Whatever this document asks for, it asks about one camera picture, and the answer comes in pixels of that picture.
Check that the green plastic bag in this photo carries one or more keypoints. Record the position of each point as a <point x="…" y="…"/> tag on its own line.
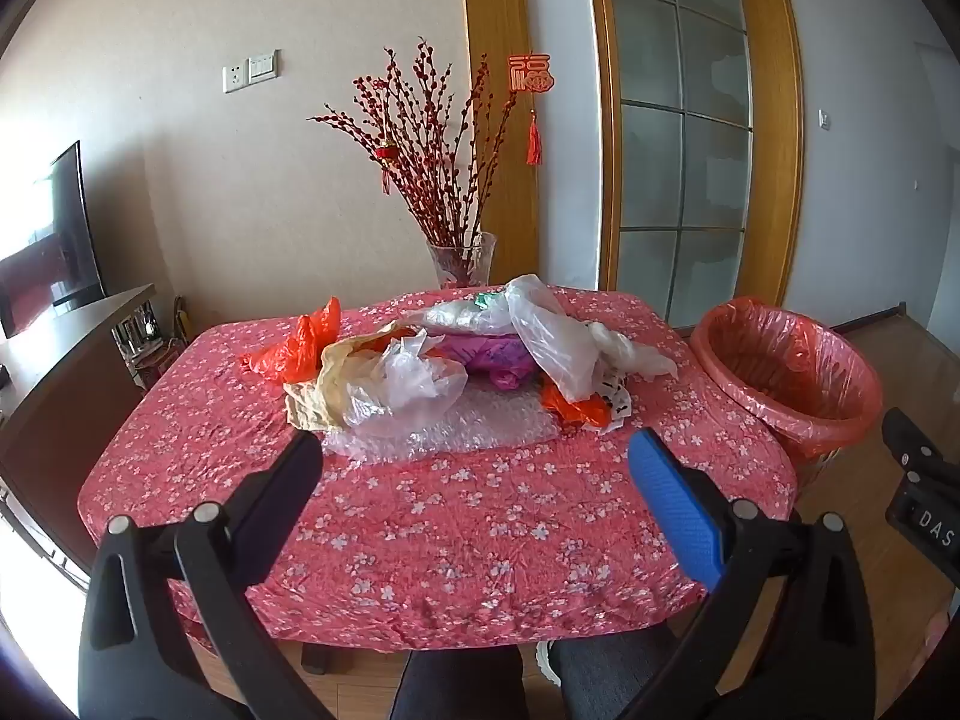
<point x="487" y="300"/>

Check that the wooden door frame panel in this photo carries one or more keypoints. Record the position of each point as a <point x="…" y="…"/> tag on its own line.
<point x="495" y="15"/>

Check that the white power socket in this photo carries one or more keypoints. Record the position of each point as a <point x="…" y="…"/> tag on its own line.
<point x="234" y="79"/>

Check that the pink floral tablecloth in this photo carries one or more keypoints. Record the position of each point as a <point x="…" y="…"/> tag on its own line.
<point x="465" y="525"/>

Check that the glass vase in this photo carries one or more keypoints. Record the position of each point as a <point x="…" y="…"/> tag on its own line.
<point x="461" y="262"/>

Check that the person's left leg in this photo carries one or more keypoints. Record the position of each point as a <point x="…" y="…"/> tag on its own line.
<point x="457" y="686"/>

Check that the wood framed glass door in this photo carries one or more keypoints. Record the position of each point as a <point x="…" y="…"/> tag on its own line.
<point x="682" y="150"/>

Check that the clear bubble wrap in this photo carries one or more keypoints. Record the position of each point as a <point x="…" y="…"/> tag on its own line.
<point x="465" y="431"/>

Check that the cream plastic bag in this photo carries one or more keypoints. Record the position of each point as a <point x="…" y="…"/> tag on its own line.
<point x="334" y="382"/>

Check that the white light switch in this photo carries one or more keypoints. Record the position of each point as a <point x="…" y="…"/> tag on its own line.
<point x="262" y="66"/>

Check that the person's right leg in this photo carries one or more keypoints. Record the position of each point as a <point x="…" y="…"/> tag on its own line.
<point x="607" y="679"/>

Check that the small red lantern ornament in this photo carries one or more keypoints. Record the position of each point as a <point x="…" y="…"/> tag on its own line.
<point x="386" y="154"/>

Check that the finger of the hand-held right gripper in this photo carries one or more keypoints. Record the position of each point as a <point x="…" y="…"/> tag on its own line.
<point x="909" y="439"/>

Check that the large translucent plastic bag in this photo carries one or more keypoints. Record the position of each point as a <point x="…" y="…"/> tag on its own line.
<point x="547" y="345"/>

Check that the person's leg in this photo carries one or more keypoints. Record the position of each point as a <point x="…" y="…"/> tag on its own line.
<point x="607" y="679"/>
<point x="457" y="686"/>

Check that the white black-patterned plastic bag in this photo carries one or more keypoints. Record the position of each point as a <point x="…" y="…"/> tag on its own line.
<point x="616" y="401"/>

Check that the clutter of small items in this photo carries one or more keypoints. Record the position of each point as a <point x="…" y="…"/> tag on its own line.
<point x="146" y="337"/>

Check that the white shoe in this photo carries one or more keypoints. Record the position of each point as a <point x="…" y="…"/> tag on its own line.
<point x="546" y="664"/>

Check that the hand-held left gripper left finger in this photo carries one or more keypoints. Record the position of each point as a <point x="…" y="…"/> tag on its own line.
<point x="281" y="487"/>

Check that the flat screen television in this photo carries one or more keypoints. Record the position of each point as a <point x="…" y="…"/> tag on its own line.
<point x="52" y="255"/>

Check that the dark wooden television cabinet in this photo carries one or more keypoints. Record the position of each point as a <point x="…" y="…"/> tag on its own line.
<point x="67" y="390"/>

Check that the clear plastic bag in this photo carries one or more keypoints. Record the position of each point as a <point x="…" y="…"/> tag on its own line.
<point x="412" y="382"/>

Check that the red tasselled wall ornament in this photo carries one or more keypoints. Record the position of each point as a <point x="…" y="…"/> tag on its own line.
<point x="531" y="73"/>

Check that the white door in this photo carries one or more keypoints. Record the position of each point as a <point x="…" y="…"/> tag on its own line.
<point x="937" y="187"/>

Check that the pink plastic bag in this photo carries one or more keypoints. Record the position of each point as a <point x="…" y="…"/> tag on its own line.
<point x="487" y="356"/>

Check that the orange-lined trash bin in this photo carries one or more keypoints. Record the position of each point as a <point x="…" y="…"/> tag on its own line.
<point x="787" y="375"/>

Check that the red berry branches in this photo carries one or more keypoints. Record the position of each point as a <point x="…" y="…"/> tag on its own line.
<point x="435" y="150"/>

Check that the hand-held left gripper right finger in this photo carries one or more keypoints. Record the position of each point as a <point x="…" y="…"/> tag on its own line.
<point x="675" y="502"/>

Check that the orange plastic bag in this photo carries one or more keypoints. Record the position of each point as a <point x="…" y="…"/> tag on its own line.
<point x="577" y="409"/>
<point x="300" y="349"/>

